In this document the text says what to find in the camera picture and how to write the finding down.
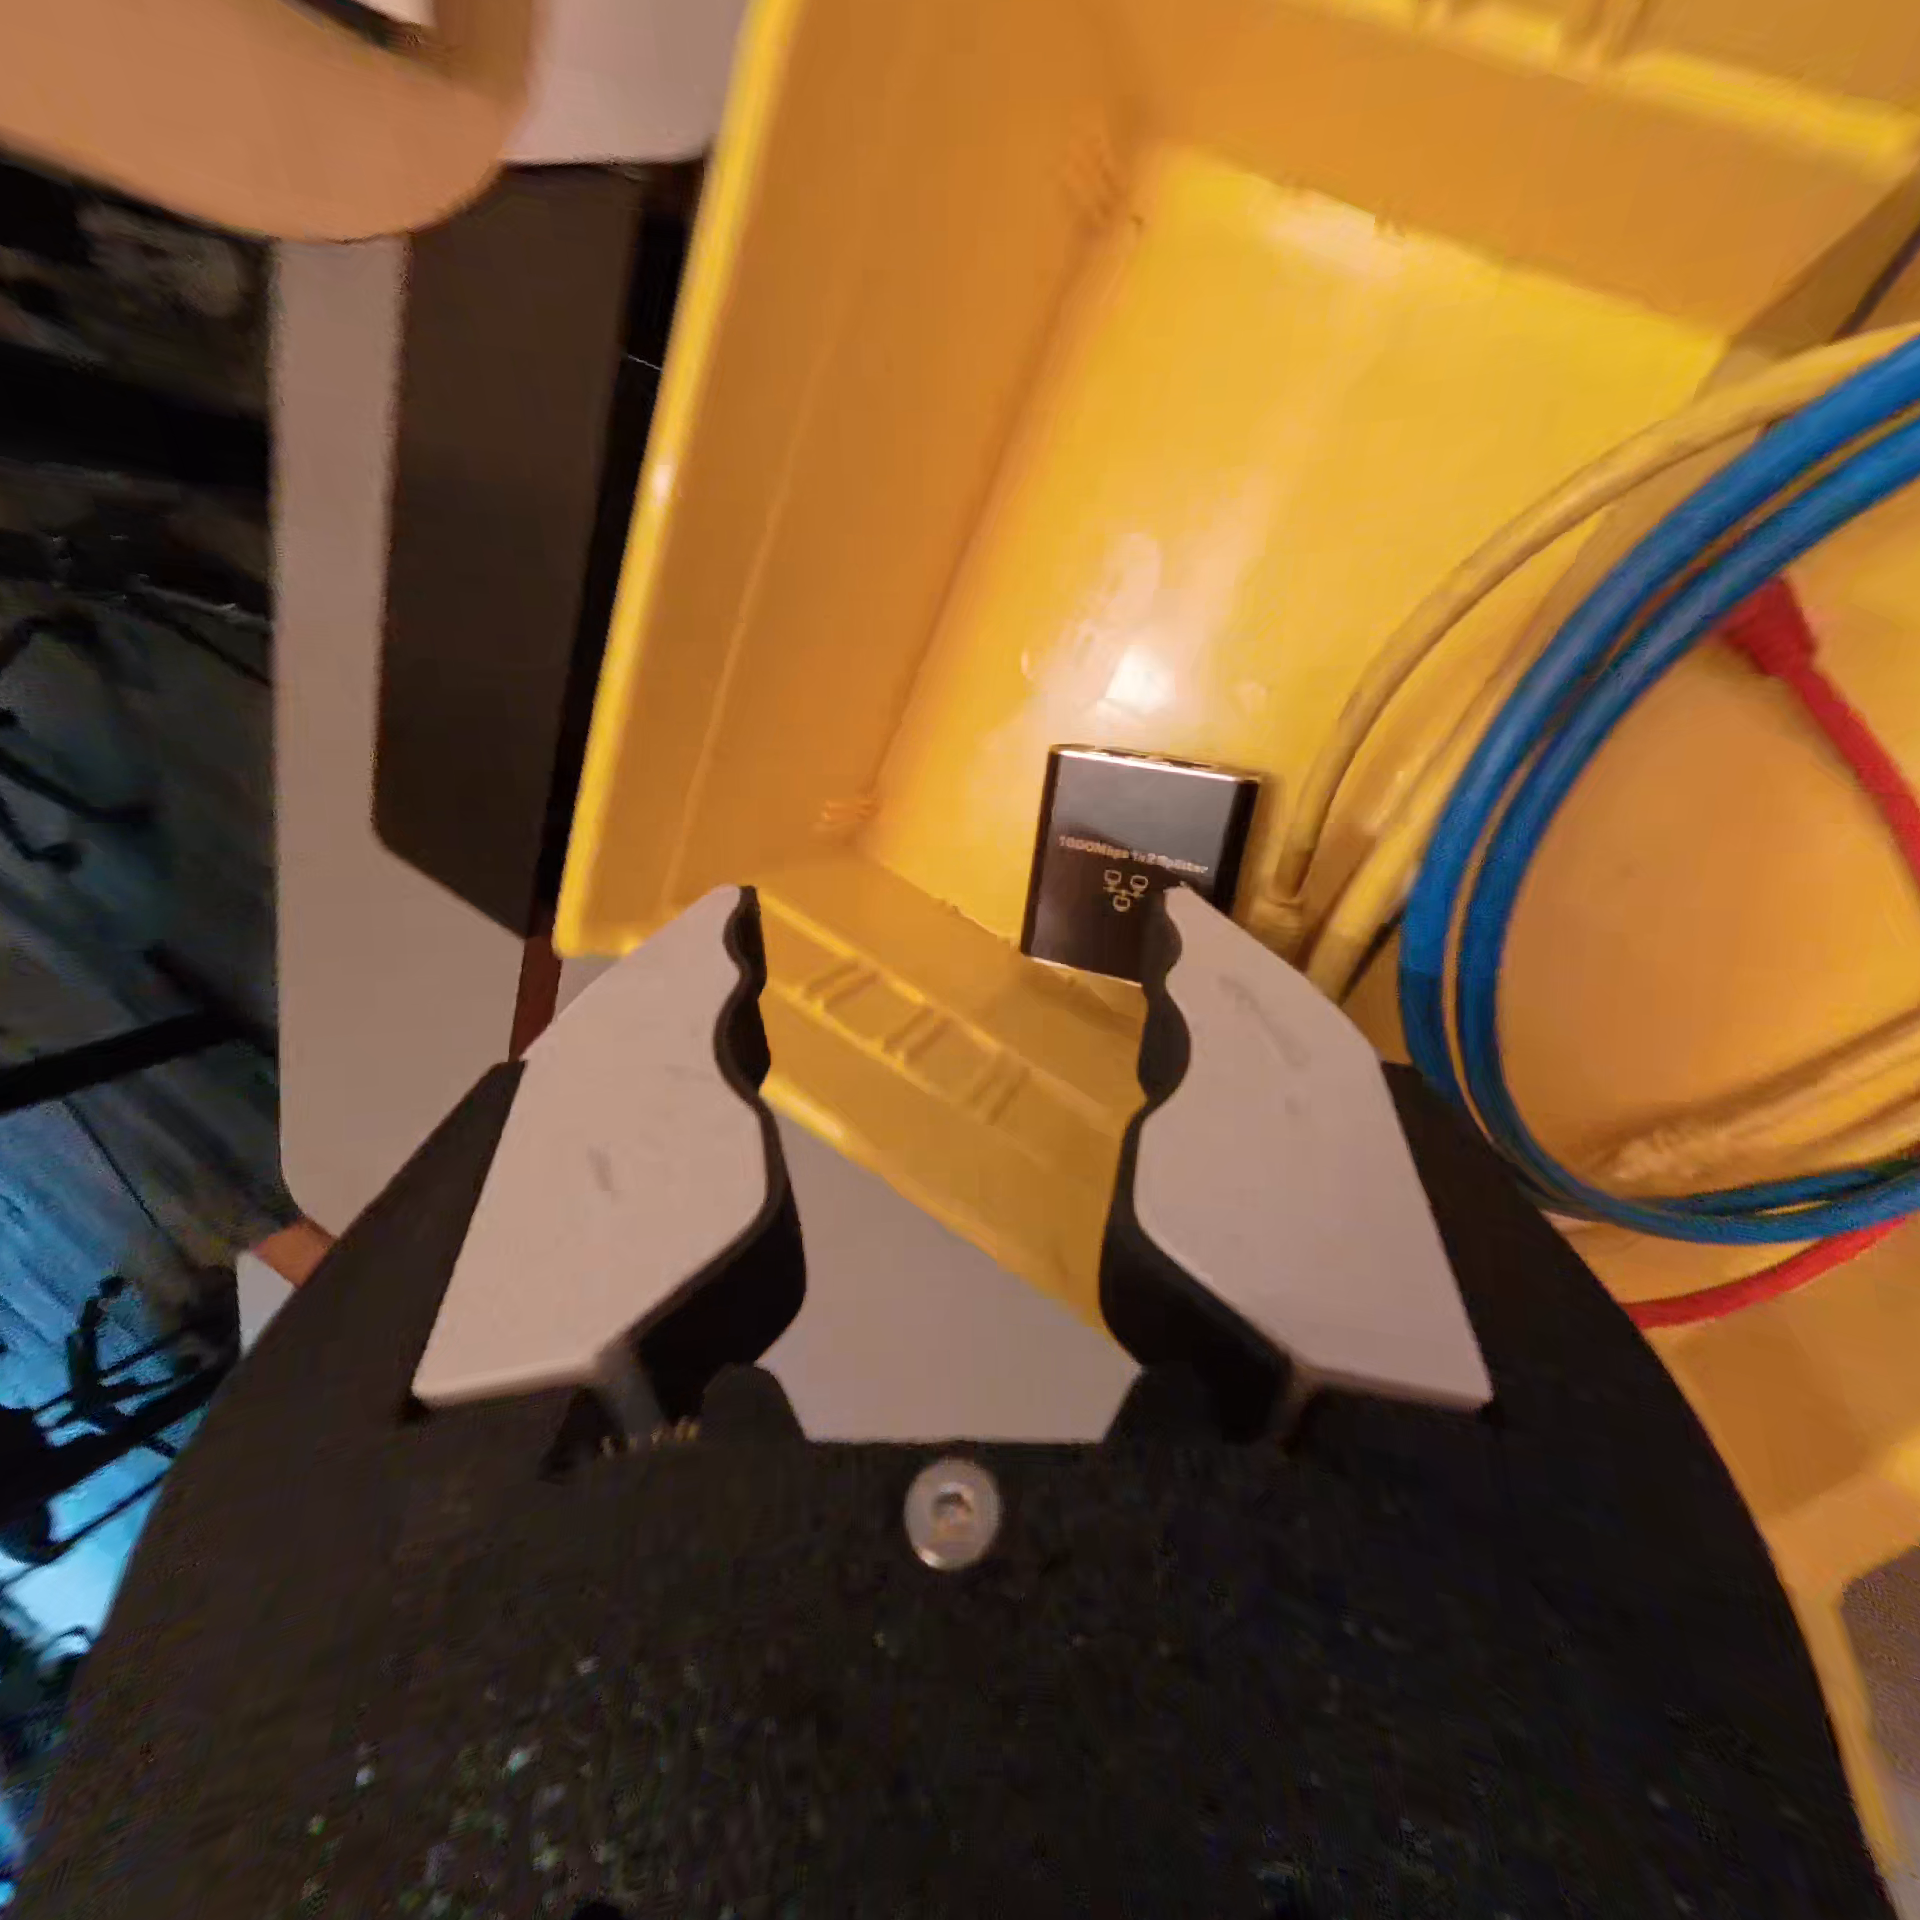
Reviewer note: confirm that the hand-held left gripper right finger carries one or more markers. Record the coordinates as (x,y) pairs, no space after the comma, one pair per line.
(1290,1201)

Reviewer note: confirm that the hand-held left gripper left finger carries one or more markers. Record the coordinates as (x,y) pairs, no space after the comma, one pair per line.
(617,1185)

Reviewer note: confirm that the black ethernet splitter box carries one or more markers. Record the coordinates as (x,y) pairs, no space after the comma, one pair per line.
(1125,855)

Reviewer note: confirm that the yellow plastic bin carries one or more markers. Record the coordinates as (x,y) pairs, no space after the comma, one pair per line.
(1277,452)

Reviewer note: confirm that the wooden instruction board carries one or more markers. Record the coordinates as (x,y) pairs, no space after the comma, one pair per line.
(225,121)

